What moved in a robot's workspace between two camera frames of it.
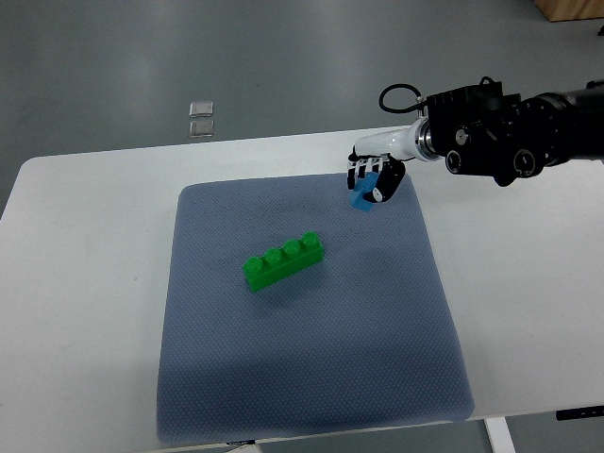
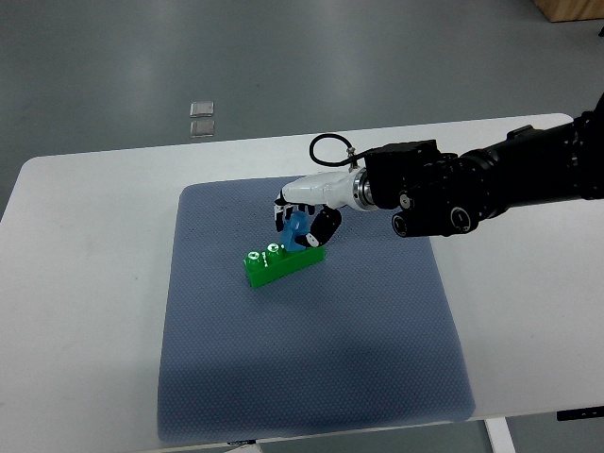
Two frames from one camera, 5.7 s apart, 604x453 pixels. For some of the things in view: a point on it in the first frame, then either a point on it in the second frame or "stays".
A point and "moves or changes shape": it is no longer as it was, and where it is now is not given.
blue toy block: x=363 y=185 moves or changes shape
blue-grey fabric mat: x=367 y=337 stays
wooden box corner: x=570 y=9 stays
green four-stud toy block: x=293 y=257 stays
